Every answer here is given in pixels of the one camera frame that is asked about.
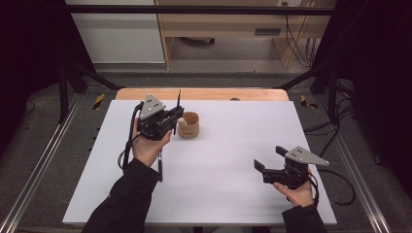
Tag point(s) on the black metal stand frame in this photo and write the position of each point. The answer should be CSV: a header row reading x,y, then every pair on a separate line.
x,y
63,93
332,97

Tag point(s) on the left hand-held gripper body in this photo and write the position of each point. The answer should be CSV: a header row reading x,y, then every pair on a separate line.
x,y
155,124

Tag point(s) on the black curtain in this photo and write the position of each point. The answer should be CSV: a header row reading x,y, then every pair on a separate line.
x,y
29,48
379,81

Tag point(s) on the grey desk label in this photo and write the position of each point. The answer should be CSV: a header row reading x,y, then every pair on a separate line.
x,y
267,31

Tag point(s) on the white cabinet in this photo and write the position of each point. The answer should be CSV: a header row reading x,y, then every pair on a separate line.
x,y
120,39

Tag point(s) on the thick black makeup brush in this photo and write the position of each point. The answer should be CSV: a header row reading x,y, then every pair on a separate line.
x,y
160,171

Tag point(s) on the light wooden desk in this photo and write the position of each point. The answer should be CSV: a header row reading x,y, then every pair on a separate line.
x,y
226,22

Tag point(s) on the aluminium floor rail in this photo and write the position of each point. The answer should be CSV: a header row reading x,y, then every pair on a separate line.
x,y
356,174
42,161

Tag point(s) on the black horizontal frame bar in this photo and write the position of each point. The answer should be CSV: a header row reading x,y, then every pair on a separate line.
x,y
194,9

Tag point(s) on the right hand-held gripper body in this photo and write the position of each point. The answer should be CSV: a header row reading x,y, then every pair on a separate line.
x,y
288,176

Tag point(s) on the wooden cup with animal figure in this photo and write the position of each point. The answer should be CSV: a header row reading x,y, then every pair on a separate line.
x,y
189,127

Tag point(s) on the person's right hand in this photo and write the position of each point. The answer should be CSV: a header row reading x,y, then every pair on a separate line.
x,y
299,195

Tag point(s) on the white table board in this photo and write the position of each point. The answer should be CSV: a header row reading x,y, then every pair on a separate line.
x,y
220,181

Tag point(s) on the person's left hand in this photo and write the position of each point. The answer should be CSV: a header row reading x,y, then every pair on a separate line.
x,y
149,152

